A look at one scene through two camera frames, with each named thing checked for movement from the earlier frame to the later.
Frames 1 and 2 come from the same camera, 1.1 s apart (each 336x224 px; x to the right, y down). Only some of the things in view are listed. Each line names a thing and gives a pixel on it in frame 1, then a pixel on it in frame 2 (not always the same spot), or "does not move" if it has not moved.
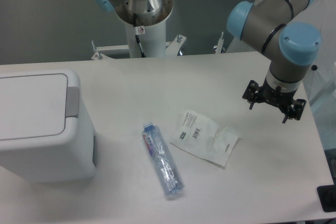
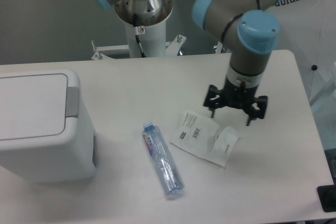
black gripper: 276,97 to 233,95
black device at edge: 327,196 does not move
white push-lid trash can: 42,138 does not move
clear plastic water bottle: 167,172 does not move
